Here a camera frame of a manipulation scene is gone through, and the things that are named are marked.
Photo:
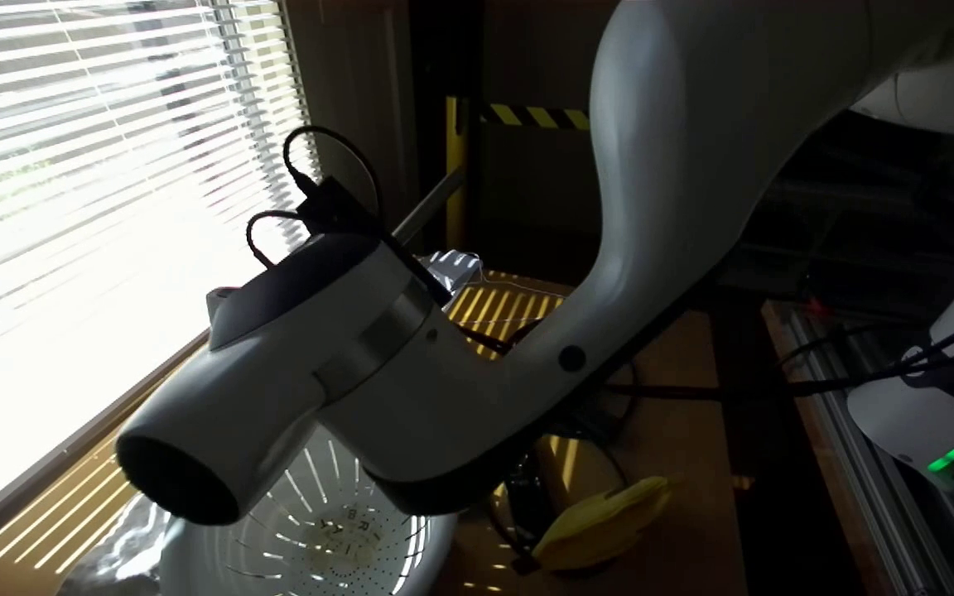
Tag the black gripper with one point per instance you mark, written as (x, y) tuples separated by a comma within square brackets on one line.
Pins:
[(344, 208)]

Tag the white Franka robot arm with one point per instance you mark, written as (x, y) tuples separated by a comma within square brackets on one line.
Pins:
[(663, 165)]

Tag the white plastic colander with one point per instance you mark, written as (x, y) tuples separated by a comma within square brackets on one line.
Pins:
[(323, 542)]

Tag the white folded cloth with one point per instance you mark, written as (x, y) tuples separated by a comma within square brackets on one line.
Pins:
[(460, 271)]

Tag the yellow black striped bar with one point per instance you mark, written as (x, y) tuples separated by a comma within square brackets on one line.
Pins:
[(532, 114)]

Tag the large white window blind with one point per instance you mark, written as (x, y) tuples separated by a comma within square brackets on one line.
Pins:
[(90, 201)]

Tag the black remote control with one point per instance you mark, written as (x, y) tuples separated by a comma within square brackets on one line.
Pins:
[(532, 492)]

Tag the white crumpled cloth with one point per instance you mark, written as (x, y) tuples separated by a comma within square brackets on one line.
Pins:
[(125, 552)]

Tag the yellow banana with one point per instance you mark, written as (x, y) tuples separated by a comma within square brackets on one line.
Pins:
[(604, 523)]

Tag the white green device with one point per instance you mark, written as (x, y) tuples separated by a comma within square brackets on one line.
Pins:
[(864, 483)]

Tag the upright yellow post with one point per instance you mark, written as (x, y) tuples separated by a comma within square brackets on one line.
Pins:
[(455, 142)]

